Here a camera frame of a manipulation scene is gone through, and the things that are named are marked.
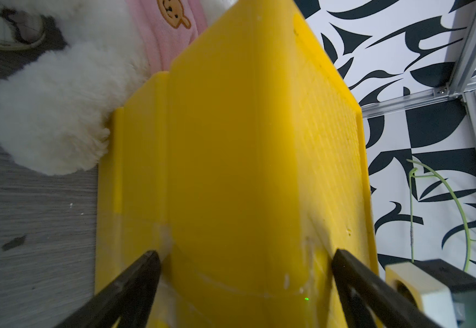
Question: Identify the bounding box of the white patterned small shoe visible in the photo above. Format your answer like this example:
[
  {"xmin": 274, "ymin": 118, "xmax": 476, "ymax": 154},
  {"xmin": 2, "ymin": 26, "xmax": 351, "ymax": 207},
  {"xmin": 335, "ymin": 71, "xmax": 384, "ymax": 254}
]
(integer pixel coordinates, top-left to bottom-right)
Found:
[{"xmin": 0, "ymin": 3, "xmax": 46, "ymax": 51}]

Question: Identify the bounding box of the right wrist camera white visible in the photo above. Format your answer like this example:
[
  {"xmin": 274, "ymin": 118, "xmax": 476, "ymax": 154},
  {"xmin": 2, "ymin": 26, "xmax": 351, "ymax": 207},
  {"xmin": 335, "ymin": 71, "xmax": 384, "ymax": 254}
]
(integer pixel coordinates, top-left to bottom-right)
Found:
[{"xmin": 385, "ymin": 259, "xmax": 476, "ymax": 327}]

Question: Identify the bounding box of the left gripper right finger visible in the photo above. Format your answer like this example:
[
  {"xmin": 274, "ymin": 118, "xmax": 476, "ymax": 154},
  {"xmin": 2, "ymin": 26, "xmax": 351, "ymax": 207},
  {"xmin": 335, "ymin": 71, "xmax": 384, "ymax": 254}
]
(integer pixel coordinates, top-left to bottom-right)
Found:
[{"xmin": 332, "ymin": 249, "xmax": 439, "ymax": 327}]

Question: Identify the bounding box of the white plush toy pink shirt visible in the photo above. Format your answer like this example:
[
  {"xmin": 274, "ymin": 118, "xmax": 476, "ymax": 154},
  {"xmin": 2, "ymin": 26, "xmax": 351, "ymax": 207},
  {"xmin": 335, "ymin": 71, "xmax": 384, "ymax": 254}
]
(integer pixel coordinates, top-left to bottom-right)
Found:
[{"xmin": 0, "ymin": 1, "xmax": 232, "ymax": 176}]

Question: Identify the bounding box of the green cable loop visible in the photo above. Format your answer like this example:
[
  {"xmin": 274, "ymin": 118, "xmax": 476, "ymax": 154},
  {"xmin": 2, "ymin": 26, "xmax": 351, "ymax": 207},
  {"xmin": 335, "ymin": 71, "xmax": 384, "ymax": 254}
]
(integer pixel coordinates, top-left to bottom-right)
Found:
[{"xmin": 405, "ymin": 159, "xmax": 473, "ymax": 272}]

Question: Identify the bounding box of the yellow plastic drawer cabinet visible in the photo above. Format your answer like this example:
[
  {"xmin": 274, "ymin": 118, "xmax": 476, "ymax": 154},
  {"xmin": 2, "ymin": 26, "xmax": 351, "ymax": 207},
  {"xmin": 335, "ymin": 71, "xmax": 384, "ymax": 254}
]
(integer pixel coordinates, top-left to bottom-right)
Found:
[{"xmin": 95, "ymin": 1, "xmax": 379, "ymax": 327}]

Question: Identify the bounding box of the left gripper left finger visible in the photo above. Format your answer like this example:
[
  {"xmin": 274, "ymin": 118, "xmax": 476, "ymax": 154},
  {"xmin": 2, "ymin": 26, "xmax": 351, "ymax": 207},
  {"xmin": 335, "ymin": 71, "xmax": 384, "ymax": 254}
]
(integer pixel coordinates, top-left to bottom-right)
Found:
[{"xmin": 57, "ymin": 251, "xmax": 161, "ymax": 328}]

